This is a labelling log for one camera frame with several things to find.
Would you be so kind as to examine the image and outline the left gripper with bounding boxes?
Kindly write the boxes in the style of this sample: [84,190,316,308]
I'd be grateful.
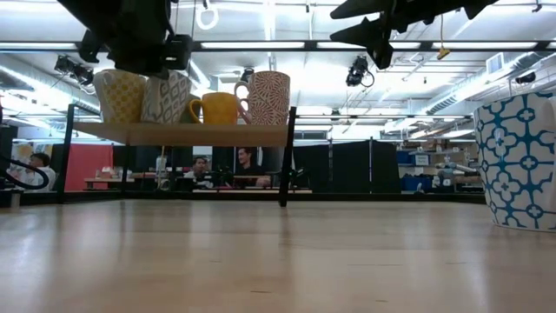
[106,25,173,80]

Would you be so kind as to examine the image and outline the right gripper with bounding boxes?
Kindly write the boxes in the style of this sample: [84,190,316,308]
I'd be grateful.
[329,0,500,70]

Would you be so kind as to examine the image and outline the white yellow-dotted mug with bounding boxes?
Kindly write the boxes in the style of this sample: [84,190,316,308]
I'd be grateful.
[93,69,149,125]

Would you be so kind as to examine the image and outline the grey diamond pattern mug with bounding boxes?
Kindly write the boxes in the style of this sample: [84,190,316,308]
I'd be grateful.
[141,71,192,125]

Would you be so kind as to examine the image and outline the plain yellow mug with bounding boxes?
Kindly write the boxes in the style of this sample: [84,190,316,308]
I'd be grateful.
[187,91,241,126]

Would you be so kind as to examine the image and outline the orange floral pattern mug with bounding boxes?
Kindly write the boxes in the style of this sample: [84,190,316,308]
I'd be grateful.
[234,70,291,127]

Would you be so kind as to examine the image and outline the blue floral pattern mug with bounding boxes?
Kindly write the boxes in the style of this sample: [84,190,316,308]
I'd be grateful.
[473,91,556,233]

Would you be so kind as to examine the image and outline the wooden black-framed shelf riser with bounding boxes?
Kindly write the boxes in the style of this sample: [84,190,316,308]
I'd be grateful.
[56,103,299,209]

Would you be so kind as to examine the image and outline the red partition panel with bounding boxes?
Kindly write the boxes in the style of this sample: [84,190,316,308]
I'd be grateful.
[64,143,115,191]

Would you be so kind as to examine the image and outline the person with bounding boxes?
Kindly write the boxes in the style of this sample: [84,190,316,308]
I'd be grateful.
[184,155,214,189]
[234,146,273,189]
[23,151,57,192]

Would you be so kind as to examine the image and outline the white ceiling air vent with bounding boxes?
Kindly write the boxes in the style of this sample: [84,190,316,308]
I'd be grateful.
[486,52,505,75]

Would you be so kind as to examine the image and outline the blue storage bin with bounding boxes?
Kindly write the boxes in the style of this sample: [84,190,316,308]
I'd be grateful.
[400,174,434,192]
[395,150,431,167]

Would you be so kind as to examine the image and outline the black room divider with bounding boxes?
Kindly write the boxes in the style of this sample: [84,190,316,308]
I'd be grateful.
[293,138,401,195]

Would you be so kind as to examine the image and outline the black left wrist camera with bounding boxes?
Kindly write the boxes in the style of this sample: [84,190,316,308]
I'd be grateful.
[163,33,195,71]

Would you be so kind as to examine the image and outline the black aluminium rig frame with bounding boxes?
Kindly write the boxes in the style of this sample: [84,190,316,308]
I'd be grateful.
[0,39,556,53]

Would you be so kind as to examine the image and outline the white cable ring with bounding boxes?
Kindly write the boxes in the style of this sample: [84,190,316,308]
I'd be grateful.
[195,0,221,31]

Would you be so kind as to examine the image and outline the yellow hanging cable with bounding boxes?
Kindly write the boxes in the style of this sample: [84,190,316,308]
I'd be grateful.
[436,12,452,61]

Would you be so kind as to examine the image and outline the colourful wall poster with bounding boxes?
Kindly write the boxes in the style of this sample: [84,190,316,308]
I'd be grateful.
[12,143,53,169]

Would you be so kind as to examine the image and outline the black cable loop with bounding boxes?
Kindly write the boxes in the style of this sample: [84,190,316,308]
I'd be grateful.
[0,156,51,192]

